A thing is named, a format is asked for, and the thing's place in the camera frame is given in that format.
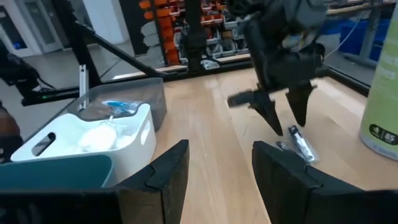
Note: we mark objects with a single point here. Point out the black device with green light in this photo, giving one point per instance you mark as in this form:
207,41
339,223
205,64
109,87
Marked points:
18,74

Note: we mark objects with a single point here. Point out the silver aluminium bracket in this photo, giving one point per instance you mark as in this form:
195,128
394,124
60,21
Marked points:
82,84

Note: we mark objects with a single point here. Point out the white cotton pads pack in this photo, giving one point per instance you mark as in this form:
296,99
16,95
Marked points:
98,138

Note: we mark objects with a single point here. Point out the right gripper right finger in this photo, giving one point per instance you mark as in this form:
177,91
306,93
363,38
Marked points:
289,193

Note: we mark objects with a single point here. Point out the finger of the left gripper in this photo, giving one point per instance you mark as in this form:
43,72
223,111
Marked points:
300,102
267,109

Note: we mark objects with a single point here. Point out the orange storage bin rack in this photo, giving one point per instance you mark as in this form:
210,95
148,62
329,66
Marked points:
171,46

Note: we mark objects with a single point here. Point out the blue toothbrush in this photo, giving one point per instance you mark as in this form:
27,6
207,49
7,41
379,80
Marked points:
121,106

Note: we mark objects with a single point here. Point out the teal plastic bin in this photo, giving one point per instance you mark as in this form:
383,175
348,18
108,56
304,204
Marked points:
56,172

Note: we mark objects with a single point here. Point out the white corner bracket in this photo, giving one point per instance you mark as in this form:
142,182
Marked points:
210,64

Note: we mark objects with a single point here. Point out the wooden workbench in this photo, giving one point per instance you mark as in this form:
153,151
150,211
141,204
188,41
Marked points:
371,34

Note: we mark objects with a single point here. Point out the green wipes canister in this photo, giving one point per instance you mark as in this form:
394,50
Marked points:
382,93

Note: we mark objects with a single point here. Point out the white plastic bin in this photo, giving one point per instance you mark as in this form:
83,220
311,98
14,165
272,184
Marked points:
130,161

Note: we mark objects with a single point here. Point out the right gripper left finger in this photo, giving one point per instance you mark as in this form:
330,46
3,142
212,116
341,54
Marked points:
161,193

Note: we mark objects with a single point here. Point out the black razor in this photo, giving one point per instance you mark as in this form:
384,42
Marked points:
300,143

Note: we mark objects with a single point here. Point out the blue storage crates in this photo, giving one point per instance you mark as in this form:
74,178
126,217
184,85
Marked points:
342,40

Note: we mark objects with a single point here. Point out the grey translucent plastic bin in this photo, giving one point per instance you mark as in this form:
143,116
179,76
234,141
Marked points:
149,93

